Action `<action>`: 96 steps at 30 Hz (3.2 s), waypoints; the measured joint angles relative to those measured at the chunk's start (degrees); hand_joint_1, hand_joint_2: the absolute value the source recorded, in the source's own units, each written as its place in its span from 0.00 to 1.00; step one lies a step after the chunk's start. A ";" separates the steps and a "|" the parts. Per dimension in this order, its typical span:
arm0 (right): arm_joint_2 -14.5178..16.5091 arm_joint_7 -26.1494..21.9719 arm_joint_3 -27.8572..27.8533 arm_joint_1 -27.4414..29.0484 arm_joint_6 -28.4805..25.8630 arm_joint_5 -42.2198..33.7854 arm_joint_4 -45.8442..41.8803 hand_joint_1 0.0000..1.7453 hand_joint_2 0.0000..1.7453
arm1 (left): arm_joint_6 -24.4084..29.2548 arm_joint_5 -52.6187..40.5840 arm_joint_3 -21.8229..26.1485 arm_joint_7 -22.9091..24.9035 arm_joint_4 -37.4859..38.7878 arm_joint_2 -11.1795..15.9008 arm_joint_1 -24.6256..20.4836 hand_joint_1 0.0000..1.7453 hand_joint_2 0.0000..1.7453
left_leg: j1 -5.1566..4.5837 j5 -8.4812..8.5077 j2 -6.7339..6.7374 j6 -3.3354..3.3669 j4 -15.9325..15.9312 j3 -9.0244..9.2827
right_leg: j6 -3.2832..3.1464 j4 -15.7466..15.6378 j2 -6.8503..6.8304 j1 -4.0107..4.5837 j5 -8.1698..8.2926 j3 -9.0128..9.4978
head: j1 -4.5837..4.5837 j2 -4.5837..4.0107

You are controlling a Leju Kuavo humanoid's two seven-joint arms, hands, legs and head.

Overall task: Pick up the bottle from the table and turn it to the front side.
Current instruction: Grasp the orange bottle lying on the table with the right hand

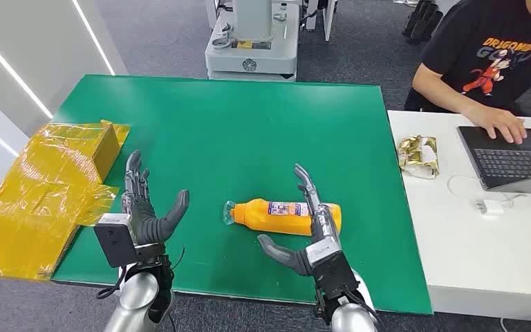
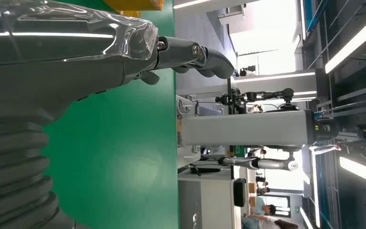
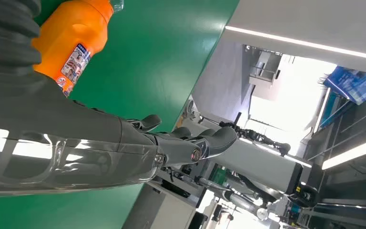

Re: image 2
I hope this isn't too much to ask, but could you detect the yellow taped cardboard box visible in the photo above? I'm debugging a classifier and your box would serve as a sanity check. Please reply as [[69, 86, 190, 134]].
[[103, 0, 165, 18]]

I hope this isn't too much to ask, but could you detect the person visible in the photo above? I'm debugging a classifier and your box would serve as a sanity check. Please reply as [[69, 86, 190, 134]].
[[242, 215, 299, 229], [252, 204, 277, 218]]

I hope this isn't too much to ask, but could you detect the white ceiling light strip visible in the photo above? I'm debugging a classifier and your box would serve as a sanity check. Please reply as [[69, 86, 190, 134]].
[[339, 156, 366, 189], [310, 151, 321, 229], [325, 13, 366, 74]]

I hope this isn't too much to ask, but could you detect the grey cabinet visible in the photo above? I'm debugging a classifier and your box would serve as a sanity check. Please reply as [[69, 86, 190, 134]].
[[178, 178, 243, 229]]

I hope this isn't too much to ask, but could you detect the black monitor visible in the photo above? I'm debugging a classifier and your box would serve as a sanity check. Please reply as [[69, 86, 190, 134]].
[[233, 178, 249, 208]]

